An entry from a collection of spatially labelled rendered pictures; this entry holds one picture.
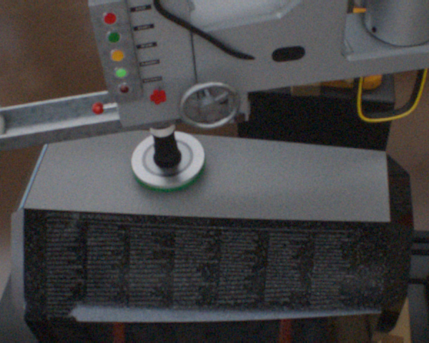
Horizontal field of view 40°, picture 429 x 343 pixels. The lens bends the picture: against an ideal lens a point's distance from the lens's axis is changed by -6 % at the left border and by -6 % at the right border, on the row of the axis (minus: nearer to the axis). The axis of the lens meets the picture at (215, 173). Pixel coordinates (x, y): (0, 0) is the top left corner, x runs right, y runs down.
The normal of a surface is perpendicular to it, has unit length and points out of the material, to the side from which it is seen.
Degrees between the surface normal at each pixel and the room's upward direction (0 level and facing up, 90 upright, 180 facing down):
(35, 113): 90
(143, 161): 0
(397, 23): 90
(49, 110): 90
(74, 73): 0
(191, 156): 0
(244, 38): 90
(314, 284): 45
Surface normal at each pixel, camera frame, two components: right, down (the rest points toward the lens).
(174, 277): -0.11, 0.07
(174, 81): 0.16, 0.74
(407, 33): -0.06, 0.75
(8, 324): -0.06, -0.65
